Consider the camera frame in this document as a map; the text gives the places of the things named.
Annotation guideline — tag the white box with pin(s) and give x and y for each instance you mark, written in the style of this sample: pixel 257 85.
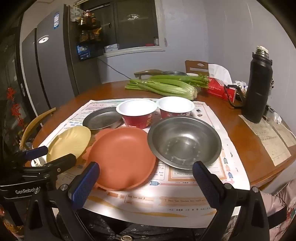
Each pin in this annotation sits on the white box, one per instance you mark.
pixel 111 47

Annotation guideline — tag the rack of jars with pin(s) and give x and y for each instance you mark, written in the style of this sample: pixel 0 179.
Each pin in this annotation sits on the rack of jars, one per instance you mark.
pixel 89 27

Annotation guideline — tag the crumpled white paper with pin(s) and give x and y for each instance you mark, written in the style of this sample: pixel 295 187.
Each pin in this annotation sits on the crumpled white paper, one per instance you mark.
pixel 239 85

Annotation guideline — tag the blue box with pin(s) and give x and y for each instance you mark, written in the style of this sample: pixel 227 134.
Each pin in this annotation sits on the blue box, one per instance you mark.
pixel 83 52

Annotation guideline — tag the red knot decoration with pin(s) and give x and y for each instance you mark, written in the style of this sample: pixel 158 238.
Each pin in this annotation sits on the red knot decoration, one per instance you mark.
pixel 16 109

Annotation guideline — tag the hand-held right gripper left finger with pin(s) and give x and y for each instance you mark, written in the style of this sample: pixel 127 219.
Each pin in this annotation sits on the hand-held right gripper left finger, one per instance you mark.
pixel 84 185

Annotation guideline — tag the red tissue pack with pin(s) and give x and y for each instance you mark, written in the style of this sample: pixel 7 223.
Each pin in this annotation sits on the red tissue pack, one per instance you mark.
pixel 217 89

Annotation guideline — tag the large steel bowl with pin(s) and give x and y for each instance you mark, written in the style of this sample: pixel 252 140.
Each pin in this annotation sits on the large steel bowl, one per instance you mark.
pixel 185 141

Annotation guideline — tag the celery bunch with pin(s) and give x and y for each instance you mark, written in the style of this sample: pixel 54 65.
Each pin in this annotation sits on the celery bunch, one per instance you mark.
pixel 185 79
pixel 161 89

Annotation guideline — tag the pink quilted clothing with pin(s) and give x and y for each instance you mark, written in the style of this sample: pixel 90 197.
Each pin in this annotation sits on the pink quilted clothing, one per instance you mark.
pixel 284 208

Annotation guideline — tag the yellow plate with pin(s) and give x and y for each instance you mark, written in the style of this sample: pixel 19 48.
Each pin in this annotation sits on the yellow plate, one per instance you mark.
pixel 69 143

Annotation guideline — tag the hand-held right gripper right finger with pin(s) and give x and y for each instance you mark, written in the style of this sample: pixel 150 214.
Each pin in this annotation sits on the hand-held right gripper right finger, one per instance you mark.
pixel 204 183

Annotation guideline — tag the small steel bowl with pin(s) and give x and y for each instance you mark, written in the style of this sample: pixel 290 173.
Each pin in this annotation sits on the small steel bowl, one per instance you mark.
pixel 174 73

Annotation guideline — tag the red paper bowl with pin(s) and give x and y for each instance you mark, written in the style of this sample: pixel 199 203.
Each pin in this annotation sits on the red paper bowl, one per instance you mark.
pixel 175 104
pixel 136 109

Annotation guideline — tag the small bottle on sill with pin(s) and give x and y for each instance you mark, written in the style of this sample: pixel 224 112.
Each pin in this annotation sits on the small bottle on sill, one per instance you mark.
pixel 156 41

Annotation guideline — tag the beige paper sheet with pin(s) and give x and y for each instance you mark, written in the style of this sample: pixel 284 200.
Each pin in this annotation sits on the beige paper sheet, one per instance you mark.
pixel 268 141
pixel 285 134

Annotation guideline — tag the wooden chair back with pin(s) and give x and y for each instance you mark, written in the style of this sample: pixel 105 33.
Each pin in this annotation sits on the wooden chair back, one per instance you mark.
pixel 192 66

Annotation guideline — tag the curved brown wooden chair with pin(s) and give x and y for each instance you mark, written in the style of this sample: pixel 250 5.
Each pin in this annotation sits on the curved brown wooden chair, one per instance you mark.
pixel 148 71

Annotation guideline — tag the black thermos bottle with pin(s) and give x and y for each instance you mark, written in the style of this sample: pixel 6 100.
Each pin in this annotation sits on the black thermos bottle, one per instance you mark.
pixel 256 92

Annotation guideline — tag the shallow steel plate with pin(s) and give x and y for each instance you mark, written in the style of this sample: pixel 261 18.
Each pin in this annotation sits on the shallow steel plate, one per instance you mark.
pixel 101 119

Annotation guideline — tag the yellow chair back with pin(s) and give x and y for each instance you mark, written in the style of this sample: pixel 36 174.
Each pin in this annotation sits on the yellow chair back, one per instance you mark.
pixel 34 122

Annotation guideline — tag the printed newspaper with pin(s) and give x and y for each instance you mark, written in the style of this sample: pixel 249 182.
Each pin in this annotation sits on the printed newspaper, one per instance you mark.
pixel 138 204

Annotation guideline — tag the grey refrigerator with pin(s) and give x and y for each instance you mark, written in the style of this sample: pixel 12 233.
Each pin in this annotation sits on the grey refrigerator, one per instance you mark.
pixel 55 69

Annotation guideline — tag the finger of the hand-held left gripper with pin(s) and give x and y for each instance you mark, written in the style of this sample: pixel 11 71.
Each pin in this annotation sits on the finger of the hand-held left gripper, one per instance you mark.
pixel 62 163
pixel 35 152

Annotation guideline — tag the dark glass cabinet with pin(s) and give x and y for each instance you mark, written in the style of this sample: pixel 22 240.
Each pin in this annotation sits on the dark glass cabinet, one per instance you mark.
pixel 9 69

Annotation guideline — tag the window with white frame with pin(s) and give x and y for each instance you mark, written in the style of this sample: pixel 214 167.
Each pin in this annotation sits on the window with white frame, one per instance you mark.
pixel 134 23

